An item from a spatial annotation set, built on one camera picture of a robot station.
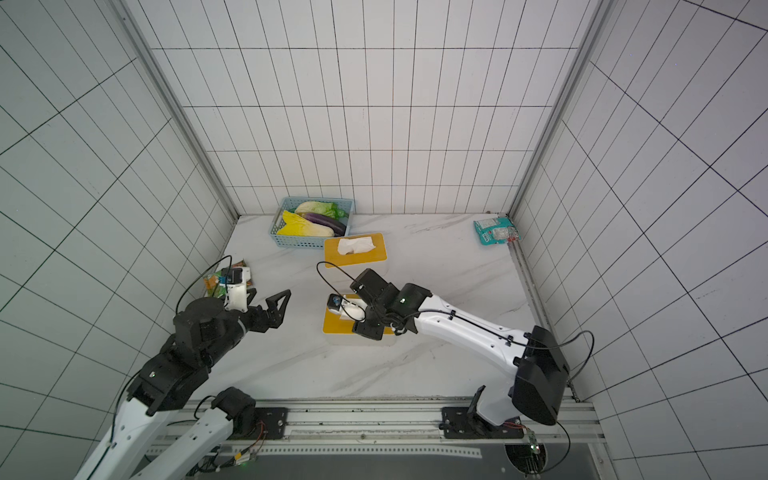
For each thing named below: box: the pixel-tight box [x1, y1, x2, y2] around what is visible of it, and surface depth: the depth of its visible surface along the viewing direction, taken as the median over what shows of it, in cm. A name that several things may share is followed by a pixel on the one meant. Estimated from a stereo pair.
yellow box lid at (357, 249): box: [324, 233, 387, 269], surface depth 97 cm
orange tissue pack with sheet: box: [325, 233, 387, 261], surface depth 97 cm
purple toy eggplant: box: [298, 212, 347, 237], surface depth 112 cm
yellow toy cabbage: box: [276, 210, 335, 237], surface depth 108 cm
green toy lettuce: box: [294, 201, 347, 221], surface depth 116 cm
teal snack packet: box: [473, 217, 522, 246], surface depth 113 cm
